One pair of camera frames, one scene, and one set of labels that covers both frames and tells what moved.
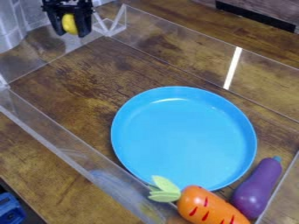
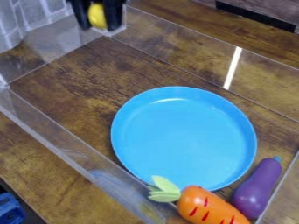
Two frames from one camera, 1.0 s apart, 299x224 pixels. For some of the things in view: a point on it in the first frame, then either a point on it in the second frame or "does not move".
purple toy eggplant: x=251 y=195 does not move
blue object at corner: x=13 y=212 does not move
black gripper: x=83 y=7 to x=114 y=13
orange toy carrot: x=199 y=206 does not move
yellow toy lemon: x=69 y=21 to x=97 y=16
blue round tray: x=190 y=133 does not move
